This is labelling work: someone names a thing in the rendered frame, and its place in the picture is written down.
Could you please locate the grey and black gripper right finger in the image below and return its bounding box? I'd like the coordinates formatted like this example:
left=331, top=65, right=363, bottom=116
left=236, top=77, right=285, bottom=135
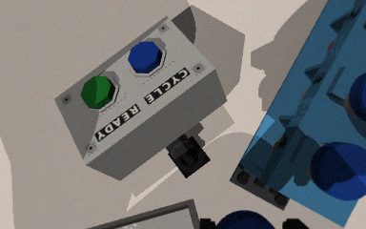
left=282, top=219, right=310, bottom=229

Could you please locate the grey push-button control box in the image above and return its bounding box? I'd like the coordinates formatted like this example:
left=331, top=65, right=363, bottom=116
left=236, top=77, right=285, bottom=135
left=54, top=16, right=227, bottom=181

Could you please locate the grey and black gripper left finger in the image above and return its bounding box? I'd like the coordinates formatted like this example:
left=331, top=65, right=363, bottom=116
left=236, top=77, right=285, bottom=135
left=199, top=219, right=217, bottom=229

